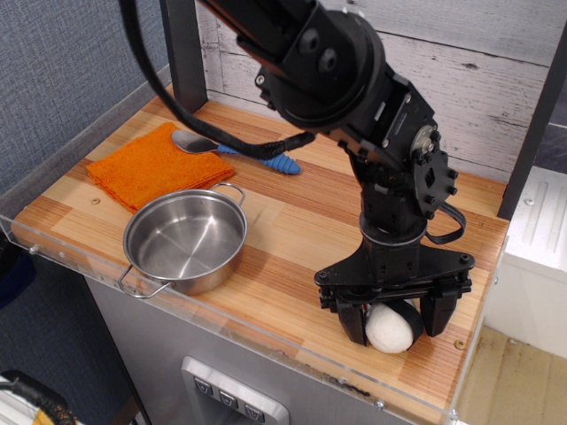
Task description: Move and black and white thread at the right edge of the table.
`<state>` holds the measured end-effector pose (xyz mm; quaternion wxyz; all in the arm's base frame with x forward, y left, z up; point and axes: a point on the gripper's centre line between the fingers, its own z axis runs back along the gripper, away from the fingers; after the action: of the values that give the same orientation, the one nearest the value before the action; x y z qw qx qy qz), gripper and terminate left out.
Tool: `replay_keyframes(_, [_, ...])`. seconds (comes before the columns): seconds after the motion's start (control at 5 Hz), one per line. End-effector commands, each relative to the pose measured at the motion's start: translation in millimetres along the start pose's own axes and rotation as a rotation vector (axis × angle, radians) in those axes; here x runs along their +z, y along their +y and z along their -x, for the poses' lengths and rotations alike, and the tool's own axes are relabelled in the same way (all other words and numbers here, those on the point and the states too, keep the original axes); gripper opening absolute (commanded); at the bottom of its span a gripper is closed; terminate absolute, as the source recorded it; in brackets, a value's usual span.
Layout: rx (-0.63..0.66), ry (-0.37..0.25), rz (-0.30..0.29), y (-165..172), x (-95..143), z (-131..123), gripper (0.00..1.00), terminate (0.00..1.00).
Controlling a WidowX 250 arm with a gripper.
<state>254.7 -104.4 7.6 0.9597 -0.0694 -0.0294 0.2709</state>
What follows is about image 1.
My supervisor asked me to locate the yellow object at corner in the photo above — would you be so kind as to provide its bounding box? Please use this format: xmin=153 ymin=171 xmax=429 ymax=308
xmin=32 ymin=410 xmax=53 ymax=425

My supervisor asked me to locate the dark right vertical post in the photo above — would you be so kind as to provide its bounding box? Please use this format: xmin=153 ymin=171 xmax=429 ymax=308
xmin=497 ymin=27 xmax=566 ymax=220

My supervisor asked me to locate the orange folded cloth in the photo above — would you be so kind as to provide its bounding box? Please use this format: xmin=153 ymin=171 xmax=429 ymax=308
xmin=87 ymin=122 xmax=235 ymax=213

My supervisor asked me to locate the white side cabinet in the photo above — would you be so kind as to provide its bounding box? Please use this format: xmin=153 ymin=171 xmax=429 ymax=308
xmin=484 ymin=166 xmax=566 ymax=358

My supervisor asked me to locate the dark left vertical post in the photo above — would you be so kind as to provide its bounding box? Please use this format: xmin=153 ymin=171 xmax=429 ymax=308
xmin=159 ymin=0 xmax=208 ymax=112

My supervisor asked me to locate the blue handled metal spoon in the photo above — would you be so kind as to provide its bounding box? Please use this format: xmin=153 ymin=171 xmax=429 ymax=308
xmin=171 ymin=129 xmax=301 ymax=175

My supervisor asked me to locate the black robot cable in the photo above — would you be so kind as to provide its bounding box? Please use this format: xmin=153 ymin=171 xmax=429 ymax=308
xmin=118 ymin=0 xmax=316 ymax=161

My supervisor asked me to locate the stainless steel pot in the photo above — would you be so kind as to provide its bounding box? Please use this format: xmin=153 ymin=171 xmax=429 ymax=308
xmin=118 ymin=182 xmax=248 ymax=299

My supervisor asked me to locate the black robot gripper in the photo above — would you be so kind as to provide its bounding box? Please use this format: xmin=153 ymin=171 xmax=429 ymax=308
xmin=315 ymin=232 xmax=475 ymax=346

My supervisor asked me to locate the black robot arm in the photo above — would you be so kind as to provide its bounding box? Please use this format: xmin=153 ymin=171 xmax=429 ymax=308
xmin=207 ymin=1 xmax=475 ymax=344

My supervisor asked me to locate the white plush ball toy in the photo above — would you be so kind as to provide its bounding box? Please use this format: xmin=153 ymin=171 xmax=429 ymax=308
xmin=365 ymin=300 xmax=424 ymax=353

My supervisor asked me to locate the grey cabinet with buttons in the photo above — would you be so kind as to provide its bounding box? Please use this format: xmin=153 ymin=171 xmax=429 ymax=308
xmin=88 ymin=278 xmax=448 ymax=424

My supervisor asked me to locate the dark vertical post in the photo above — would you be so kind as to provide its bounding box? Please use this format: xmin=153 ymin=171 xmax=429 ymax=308
xmin=497 ymin=27 xmax=566 ymax=220
xmin=159 ymin=0 xmax=208 ymax=112

